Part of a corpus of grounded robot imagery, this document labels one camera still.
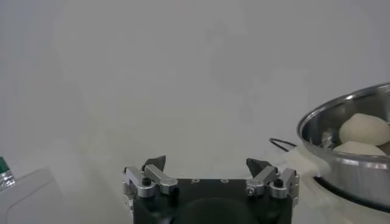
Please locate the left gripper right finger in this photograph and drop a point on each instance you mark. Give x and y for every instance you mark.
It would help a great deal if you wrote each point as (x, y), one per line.
(268, 182)

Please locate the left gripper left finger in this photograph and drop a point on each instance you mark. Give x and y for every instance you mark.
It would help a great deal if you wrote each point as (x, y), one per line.
(152, 179)

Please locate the white steamed baozi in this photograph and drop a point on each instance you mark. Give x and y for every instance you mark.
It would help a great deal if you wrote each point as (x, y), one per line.
(365, 129)
(359, 149)

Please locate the perforated steel steamer basket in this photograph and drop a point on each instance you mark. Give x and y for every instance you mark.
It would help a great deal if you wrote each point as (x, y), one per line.
(359, 179)

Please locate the white electric cooker base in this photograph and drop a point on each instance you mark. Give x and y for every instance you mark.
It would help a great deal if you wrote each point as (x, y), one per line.
(307, 161)

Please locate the clear bottle green label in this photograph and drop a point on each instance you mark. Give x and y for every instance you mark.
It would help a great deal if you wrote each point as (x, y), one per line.
(6, 179)

